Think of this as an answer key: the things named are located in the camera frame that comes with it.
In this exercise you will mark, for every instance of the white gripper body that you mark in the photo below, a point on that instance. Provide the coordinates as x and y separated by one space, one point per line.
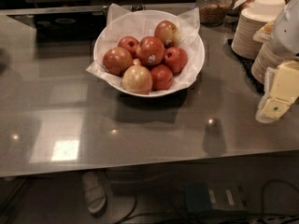
287 32

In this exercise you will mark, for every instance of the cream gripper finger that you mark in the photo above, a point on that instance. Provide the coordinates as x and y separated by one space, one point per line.
281 90

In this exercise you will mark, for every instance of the red apple back right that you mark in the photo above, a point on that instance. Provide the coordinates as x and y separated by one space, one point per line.
168 33

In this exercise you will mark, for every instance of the red apple front right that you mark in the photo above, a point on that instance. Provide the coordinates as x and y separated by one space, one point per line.
162 77

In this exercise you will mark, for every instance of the red apple with sticker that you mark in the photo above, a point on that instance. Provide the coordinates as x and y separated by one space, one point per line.
150 50

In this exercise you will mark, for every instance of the white bowl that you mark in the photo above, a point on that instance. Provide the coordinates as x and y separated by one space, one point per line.
196 52

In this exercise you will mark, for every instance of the yellowish apple front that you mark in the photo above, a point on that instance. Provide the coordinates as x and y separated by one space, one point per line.
137 79

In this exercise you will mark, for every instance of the small hidden apple centre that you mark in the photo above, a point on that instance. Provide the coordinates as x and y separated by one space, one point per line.
137 62

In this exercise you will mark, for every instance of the red apple back left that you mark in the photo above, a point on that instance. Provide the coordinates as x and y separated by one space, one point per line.
129 43

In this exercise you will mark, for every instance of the paper plate stack front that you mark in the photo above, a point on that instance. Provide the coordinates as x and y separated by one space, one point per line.
265 58

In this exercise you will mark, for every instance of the paper plate stack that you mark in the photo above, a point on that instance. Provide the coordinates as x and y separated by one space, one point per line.
265 58
249 23

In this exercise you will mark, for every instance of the black mat under plates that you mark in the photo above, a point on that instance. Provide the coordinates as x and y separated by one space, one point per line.
246 65

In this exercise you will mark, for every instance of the paper plate stack rear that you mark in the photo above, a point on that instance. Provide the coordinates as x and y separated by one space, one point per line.
249 23

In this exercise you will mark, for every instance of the glass jar with grains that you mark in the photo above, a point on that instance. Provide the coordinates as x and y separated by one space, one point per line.
213 12

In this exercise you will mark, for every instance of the blue grey box on floor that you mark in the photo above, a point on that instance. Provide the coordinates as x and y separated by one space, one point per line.
215 198

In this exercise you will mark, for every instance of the white sandal on floor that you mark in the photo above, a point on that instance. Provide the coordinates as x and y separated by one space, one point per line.
94 192

